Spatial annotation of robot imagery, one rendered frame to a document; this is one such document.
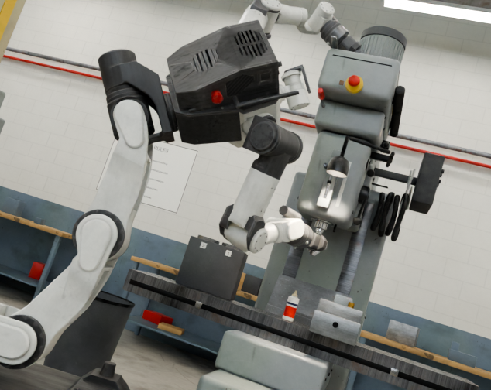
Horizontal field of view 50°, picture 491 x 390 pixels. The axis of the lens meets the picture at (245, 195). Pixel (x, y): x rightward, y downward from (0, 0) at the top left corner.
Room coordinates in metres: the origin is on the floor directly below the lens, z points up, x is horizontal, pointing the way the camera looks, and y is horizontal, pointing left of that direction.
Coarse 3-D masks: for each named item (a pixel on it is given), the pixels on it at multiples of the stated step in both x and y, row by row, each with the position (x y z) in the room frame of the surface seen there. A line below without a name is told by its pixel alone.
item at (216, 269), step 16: (192, 240) 2.01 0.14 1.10; (208, 240) 2.02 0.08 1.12; (192, 256) 2.01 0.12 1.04; (208, 256) 2.00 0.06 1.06; (224, 256) 1.99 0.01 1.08; (240, 256) 1.98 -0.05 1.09; (192, 272) 2.01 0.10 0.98; (208, 272) 2.00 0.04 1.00; (224, 272) 1.99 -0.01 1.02; (240, 272) 2.03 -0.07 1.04; (192, 288) 2.01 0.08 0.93; (208, 288) 2.00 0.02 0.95; (224, 288) 1.99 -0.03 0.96
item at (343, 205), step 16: (320, 144) 1.86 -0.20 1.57; (336, 144) 1.85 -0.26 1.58; (352, 144) 1.83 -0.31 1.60; (320, 160) 1.86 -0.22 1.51; (352, 160) 1.83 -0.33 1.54; (368, 160) 1.85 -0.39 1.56; (320, 176) 1.85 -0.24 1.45; (352, 176) 1.82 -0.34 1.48; (304, 192) 1.87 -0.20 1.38; (320, 192) 1.85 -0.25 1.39; (336, 192) 1.83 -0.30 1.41; (352, 192) 1.82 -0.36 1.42; (304, 208) 1.86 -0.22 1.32; (320, 208) 1.85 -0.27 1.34; (336, 208) 1.83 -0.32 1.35; (352, 208) 1.83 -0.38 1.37
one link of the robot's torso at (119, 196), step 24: (120, 120) 1.45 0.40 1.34; (144, 120) 1.46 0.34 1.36; (120, 144) 1.46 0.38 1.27; (144, 144) 1.46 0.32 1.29; (120, 168) 1.48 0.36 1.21; (144, 168) 1.47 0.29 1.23; (120, 192) 1.49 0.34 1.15; (144, 192) 1.59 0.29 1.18; (120, 216) 1.49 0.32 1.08; (72, 240) 1.47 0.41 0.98; (120, 240) 1.48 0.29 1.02
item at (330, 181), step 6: (336, 150) 1.81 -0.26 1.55; (330, 174) 1.81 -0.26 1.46; (324, 180) 1.81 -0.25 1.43; (330, 180) 1.80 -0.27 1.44; (336, 180) 1.82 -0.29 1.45; (324, 186) 1.81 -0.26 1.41; (330, 186) 1.81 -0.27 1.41; (324, 192) 1.81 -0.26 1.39; (330, 192) 1.80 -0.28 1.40; (318, 198) 1.81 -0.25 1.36; (324, 198) 1.80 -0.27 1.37; (330, 198) 1.80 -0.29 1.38; (318, 204) 1.81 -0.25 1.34; (324, 204) 1.80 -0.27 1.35
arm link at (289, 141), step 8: (280, 128) 1.37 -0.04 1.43; (288, 136) 1.40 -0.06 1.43; (296, 136) 1.45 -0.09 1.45; (280, 144) 1.37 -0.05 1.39; (288, 144) 1.40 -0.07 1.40; (296, 144) 1.43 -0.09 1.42; (272, 152) 1.38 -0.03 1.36; (280, 152) 1.40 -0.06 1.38; (288, 152) 1.42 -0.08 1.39; (296, 152) 1.45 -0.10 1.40; (256, 160) 1.44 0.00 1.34; (264, 160) 1.42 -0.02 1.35; (272, 160) 1.41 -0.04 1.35; (280, 160) 1.42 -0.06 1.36; (288, 160) 1.44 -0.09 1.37; (256, 168) 1.43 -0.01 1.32; (264, 168) 1.42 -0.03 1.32; (272, 168) 1.42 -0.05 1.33; (280, 168) 1.43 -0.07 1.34; (272, 176) 1.43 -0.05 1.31; (280, 176) 1.45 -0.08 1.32
